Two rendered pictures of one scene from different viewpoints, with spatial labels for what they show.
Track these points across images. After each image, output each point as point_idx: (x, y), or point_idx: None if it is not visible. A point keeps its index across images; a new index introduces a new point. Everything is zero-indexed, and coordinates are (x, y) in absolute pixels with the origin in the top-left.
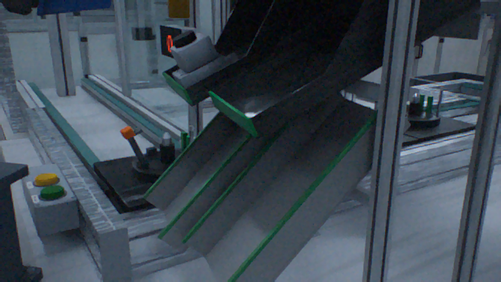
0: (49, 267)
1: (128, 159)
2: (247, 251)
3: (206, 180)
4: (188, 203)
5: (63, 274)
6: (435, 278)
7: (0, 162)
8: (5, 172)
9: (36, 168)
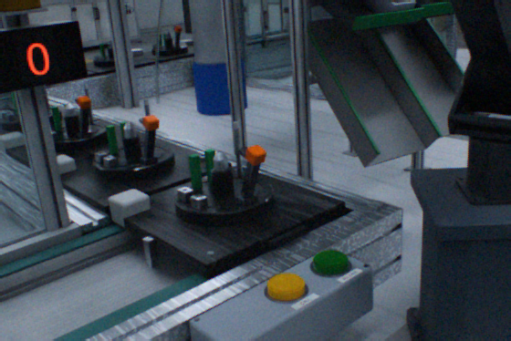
0: (388, 322)
1: (185, 241)
2: (435, 109)
3: (361, 115)
4: (422, 104)
5: (393, 305)
6: (293, 156)
7: (420, 185)
8: (444, 170)
9: (229, 326)
